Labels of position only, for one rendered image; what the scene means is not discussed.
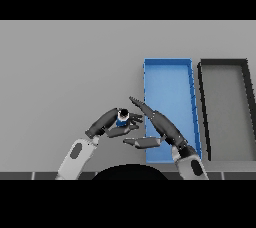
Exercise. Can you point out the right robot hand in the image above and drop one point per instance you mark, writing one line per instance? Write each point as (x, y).
(162, 126)

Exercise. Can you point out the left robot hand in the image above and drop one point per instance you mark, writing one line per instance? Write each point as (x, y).
(104, 123)

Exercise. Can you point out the blue pipe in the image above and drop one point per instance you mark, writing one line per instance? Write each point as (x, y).
(122, 118)

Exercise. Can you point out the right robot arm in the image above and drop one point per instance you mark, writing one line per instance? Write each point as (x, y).
(191, 165)

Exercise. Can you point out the blue bin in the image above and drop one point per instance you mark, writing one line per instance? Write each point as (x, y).
(170, 108)

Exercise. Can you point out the dark grey bin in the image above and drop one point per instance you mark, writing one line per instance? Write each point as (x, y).
(226, 108)

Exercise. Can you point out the flat black dome shape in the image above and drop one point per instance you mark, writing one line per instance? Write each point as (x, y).
(130, 173)

